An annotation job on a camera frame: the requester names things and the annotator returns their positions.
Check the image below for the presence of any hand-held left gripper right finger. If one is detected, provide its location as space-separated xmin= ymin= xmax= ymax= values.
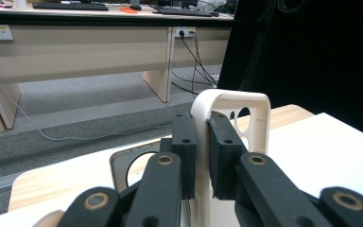
xmin=206 ymin=110 xmax=251 ymax=201

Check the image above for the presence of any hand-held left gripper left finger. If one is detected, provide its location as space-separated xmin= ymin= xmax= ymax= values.
xmin=159 ymin=112 xmax=199 ymax=201

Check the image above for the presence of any beige phone case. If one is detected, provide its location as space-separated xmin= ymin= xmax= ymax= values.
xmin=189 ymin=88 xmax=272 ymax=227

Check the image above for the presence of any grey phone case round cutout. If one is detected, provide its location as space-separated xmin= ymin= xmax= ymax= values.
xmin=109 ymin=140 xmax=172 ymax=194

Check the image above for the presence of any black curtain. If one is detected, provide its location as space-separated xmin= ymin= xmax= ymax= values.
xmin=216 ymin=0 xmax=363 ymax=144

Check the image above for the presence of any black keyboard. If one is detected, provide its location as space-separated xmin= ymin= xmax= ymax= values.
xmin=155 ymin=7 xmax=215 ymax=18
xmin=31 ymin=1 xmax=110 ymax=12

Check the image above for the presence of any long light wooden desk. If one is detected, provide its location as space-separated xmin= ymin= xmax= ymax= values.
xmin=0 ymin=0 xmax=236 ymax=133

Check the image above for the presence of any bundle of black cables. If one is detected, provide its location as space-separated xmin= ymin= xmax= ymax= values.
xmin=170 ymin=29 xmax=219 ymax=96

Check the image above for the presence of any white wall power socket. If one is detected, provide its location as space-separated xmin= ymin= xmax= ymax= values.
xmin=174 ymin=26 xmax=198 ymax=39

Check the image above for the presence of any white floor cable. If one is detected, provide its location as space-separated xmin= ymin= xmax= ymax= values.
xmin=0 ymin=34 xmax=172 ymax=142

